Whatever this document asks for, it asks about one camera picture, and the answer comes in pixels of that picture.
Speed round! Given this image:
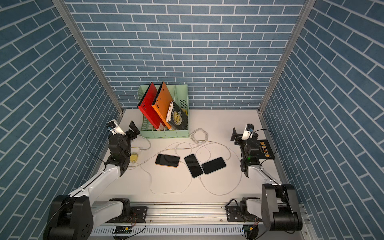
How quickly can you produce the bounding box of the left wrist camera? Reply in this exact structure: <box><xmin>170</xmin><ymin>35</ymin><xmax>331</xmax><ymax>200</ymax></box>
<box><xmin>106</xmin><ymin>120</ymin><xmax>126</xmax><ymax>136</ymax></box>

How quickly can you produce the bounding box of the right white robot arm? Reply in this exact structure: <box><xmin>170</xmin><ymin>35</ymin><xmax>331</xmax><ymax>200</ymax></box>
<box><xmin>231</xmin><ymin>124</ymin><xmax>303</xmax><ymax>233</ymax></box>

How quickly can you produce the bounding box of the green file organizer rack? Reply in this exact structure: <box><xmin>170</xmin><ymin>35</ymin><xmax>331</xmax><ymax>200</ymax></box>
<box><xmin>138</xmin><ymin>82</ymin><xmax>190</xmax><ymax>139</ymax></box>

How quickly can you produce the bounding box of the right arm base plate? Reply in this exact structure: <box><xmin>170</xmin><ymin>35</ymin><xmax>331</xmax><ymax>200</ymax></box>
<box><xmin>225</xmin><ymin>205</ymin><xmax>261</xmax><ymax>223</ymax></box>

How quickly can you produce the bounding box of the orange folder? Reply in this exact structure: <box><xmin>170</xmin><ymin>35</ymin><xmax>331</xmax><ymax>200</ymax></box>
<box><xmin>152</xmin><ymin>82</ymin><xmax>173</xmax><ymax>131</ymax></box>

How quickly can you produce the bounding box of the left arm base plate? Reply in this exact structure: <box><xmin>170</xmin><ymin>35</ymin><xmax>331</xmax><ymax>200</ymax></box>
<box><xmin>107</xmin><ymin>207</ymin><xmax>148</xmax><ymax>225</ymax></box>

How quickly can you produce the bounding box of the red folder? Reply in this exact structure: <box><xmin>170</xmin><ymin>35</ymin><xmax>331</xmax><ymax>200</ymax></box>
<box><xmin>138</xmin><ymin>83</ymin><xmax>164</xmax><ymax>131</ymax></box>

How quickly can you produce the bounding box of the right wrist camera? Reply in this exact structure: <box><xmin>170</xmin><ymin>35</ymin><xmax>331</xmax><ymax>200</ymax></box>
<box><xmin>242</xmin><ymin>124</ymin><xmax>254</xmax><ymax>140</ymax></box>

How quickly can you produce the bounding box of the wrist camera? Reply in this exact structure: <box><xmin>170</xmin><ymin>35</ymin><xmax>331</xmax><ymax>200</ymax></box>
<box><xmin>242</xmin><ymin>124</ymin><xmax>254</xmax><ymax>140</ymax></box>
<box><xmin>106</xmin><ymin>120</ymin><xmax>126</xmax><ymax>136</ymax></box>

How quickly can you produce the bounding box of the phone with green case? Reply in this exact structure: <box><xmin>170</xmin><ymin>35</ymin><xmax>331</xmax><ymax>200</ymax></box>
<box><xmin>202</xmin><ymin>157</ymin><xmax>227</xmax><ymax>175</ymax></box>

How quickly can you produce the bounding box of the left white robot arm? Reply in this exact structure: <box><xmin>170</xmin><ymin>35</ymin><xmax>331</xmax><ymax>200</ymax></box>
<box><xmin>43</xmin><ymin>120</ymin><xmax>140</xmax><ymax>240</ymax></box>

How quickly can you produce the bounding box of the white power strip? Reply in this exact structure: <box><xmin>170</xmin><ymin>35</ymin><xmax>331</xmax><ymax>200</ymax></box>
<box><xmin>131</xmin><ymin>147</ymin><xmax>142</xmax><ymax>154</ymax></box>

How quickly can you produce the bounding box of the black book gold lettering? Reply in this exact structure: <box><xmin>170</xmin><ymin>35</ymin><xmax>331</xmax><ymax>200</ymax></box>
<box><xmin>258</xmin><ymin>140</ymin><xmax>275</xmax><ymax>160</ymax></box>

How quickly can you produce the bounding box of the phone with orange case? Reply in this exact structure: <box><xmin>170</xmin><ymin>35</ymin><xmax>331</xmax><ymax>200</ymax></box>
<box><xmin>155</xmin><ymin>154</ymin><xmax>180</xmax><ymax>168</ymax></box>

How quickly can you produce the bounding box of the small green circuit board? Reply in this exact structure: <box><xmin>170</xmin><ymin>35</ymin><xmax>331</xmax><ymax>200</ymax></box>
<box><xmin>113</xmin><ymin>226</ymin><xmax>133</xmax><ymax>235</ymax></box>

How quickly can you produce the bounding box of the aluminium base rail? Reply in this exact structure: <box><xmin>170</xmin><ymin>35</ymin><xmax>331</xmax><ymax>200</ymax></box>
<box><xmin>86</xmin><ymin>201</ymin><xmax>313</xmax><ymax>238</ymax></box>

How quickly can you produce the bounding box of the black book in rack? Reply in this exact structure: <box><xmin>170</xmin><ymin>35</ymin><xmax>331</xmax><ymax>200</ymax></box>
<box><xmin>166</xmin><ymin>101</ymin><xmax>188</xmax><ymax>131</ymax></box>

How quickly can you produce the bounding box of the black phone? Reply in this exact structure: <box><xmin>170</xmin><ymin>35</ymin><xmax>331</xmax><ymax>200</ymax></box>
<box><xmin>184</xmin><ymin>154</ymin><xmax>204</xmax><ymax>178</ymax></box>

